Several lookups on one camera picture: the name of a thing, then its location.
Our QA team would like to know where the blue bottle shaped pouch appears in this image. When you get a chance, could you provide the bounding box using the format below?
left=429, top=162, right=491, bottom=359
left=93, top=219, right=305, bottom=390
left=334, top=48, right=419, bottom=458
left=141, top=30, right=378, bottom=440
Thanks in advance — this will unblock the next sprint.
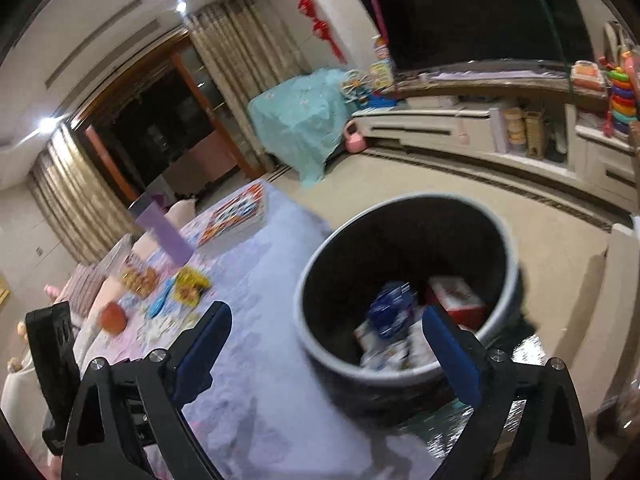
left=145, top=276, right=176, bottom=320

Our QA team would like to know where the red white cigarette box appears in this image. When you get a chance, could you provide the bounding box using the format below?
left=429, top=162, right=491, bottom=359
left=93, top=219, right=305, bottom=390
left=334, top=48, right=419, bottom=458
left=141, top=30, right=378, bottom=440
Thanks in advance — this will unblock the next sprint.
left=430, top=276, right=487, bottom=332

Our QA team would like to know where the yellow snack bag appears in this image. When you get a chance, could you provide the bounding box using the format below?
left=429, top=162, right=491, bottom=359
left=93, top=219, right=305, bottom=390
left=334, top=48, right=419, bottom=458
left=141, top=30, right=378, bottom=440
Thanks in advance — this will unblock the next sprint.
left=171, top=266, right=212, bottom=308

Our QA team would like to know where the blue plastic wrapper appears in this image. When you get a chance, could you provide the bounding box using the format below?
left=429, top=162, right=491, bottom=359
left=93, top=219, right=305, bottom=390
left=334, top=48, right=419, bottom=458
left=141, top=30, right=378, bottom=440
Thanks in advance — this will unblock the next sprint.
left=367, top=282, right=416, bottom=340

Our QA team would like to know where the white round trash bin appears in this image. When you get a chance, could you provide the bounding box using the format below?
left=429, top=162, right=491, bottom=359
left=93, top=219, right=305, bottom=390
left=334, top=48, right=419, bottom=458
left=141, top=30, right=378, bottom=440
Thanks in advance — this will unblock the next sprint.
left=294, top=192, right=524, bottom=388

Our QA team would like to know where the beige sofa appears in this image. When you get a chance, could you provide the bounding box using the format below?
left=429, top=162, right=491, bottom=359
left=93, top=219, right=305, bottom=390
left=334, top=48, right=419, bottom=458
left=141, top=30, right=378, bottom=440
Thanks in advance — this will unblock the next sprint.
left=1, top=234, right=160, bottom=463

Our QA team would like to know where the orange fruit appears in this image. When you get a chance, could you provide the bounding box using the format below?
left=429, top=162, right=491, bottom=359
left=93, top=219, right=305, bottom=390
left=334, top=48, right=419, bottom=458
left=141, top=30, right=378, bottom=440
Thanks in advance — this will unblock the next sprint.
left=99, top=301, right=128, bottom=336

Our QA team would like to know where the floral blue tablecloth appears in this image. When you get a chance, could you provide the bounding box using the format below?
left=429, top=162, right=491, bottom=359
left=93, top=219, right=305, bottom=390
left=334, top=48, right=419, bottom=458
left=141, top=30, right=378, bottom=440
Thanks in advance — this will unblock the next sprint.
left=69, top=179, right=452, bottom=480

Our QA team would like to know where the clear plastic snack jar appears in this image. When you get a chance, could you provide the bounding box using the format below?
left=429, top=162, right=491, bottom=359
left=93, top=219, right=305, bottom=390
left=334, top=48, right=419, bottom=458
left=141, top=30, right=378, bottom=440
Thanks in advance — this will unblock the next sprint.
left=113, top=252, right=160, bottom=299

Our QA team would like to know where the striped brown curtain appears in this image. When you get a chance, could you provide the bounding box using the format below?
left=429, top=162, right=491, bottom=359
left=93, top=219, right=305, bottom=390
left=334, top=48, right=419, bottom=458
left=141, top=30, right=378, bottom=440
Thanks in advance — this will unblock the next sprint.
left=27, top=125, right=139, bottom=264

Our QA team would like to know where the purple tumbler cup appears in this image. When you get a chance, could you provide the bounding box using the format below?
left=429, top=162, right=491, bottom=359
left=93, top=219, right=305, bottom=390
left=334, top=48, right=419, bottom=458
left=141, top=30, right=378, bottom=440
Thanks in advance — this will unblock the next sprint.
left=129, top=193, right=194, bottom=266

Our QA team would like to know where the stack of children's books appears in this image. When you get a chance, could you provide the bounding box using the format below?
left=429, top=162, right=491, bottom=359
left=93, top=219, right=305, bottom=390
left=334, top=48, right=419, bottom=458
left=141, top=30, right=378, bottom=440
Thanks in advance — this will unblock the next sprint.
left=196, top=181, right=268, bottom=257

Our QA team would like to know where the white tv cabinet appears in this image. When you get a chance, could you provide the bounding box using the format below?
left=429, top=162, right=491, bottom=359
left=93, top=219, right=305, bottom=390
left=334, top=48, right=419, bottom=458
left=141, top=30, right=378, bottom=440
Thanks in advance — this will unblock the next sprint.
left=352, top=96, right=638, bottom=211

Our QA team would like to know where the pink kettlebell toy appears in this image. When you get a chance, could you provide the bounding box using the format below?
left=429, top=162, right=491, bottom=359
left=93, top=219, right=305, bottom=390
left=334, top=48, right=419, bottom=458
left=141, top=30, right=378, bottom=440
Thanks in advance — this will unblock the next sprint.
left=343, top=120, right=368, bottom=154

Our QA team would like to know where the teal cloth covered furniture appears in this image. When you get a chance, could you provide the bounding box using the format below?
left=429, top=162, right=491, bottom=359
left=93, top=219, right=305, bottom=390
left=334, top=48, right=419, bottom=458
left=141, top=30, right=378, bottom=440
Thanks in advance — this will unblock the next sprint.
left=247, top=68, right=354, bottom=186

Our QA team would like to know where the ferris wheel toy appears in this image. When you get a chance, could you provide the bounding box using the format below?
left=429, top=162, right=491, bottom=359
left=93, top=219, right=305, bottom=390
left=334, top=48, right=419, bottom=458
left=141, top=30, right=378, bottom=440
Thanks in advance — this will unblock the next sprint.
left=341, top=70, right=372, bottom=104

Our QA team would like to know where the black television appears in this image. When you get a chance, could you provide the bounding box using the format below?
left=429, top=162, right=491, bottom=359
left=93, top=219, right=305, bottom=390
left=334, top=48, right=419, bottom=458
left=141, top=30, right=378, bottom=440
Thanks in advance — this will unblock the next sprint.
left=360, top=0, right=594, bottom=72

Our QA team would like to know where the rainbow stacking ring toy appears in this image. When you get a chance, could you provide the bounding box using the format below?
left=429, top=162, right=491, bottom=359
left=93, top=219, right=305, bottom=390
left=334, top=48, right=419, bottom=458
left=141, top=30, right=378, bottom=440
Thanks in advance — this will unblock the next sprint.
left=601, top=47, right=639, bottom=141

